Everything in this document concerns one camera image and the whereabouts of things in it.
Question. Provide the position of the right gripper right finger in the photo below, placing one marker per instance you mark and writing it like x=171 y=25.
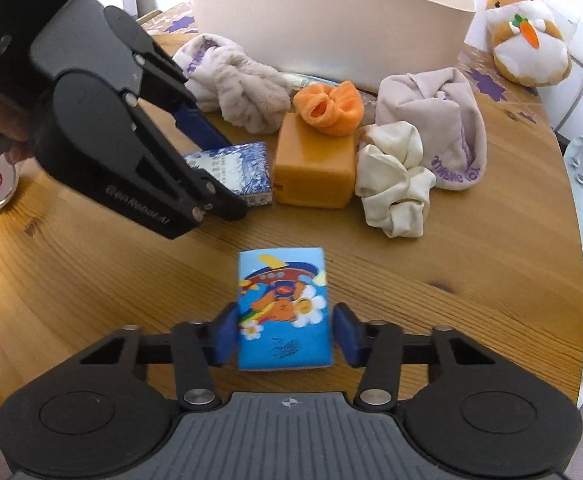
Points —
x=377 y=347

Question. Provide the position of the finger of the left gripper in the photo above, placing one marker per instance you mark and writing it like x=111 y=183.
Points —
x=162 y=82
x=195 y=184

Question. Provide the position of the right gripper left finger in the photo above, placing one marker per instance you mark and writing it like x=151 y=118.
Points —
x=195 y=348

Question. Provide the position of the blue white tissue pack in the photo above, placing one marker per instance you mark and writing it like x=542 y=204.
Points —
x=242 y=168

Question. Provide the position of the lavender knotted socks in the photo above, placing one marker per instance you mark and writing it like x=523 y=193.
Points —
x=225 y=80

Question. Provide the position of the blue cartoon tissue pack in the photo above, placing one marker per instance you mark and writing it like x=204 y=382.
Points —
x=284 y=320

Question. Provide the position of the orange square bottle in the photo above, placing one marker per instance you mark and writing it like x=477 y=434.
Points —
x=311 y=169

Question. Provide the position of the cream satin scrunchie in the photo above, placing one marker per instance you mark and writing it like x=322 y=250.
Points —
x=393 y=186

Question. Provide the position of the orange sock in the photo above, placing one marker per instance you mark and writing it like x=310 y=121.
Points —
x=334 y=111

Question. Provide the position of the beige plastic storage bin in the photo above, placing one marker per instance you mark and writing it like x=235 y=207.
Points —
x=362 y=41

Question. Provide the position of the orange hamster plush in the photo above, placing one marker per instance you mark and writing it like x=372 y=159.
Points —
x=527 y=46

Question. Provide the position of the white wall outlet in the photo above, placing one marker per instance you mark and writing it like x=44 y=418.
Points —
x=571 y=29

